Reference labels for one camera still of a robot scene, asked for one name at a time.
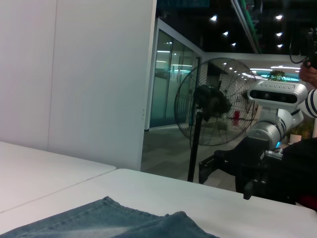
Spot blue denim shorts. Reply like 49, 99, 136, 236
0, 195, 219, 238

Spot green leafy plant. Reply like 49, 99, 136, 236
268, 69, 286, 82

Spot potted plant white pot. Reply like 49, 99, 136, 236
288, 122, 313, 144

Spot black pedestal fan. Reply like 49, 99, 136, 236
174, 58, 260, 183

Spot black fabric bundle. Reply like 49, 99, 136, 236
282, 137, 317, 212

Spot glass office partition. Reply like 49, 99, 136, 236
149, 28, 202, 128

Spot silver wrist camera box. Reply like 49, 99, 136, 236
248, 79, 308, 108

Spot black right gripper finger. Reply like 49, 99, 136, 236
243, 178, 258, 200
199, 148, 242, 185

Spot black handheld device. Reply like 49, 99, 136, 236
301, 27, 317, 69

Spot person's bare hand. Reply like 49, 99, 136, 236
299, 63, 317, 86

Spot dark blue cable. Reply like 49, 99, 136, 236
289, 37, 308, 64

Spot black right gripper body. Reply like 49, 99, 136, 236
235, 135, 298, 205

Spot striped sleeve forearm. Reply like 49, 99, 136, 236
304, 88, 317, 138

